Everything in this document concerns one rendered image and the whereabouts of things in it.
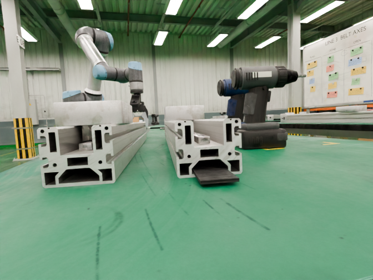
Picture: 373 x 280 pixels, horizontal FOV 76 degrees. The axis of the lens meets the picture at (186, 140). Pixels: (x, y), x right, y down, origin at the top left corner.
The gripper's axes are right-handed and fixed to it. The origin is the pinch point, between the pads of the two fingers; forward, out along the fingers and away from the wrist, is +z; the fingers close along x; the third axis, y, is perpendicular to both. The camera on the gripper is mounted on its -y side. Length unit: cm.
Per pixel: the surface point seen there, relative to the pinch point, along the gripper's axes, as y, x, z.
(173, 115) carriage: -66, -16, -4
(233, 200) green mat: -110, -19, 6
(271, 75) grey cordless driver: -73, -41, -13
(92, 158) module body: -98, -2, 2
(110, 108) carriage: -91, -4, -6
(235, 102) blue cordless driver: -53, -38, -8
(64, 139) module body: -96, 2, -1
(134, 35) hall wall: 1082, 89, -419
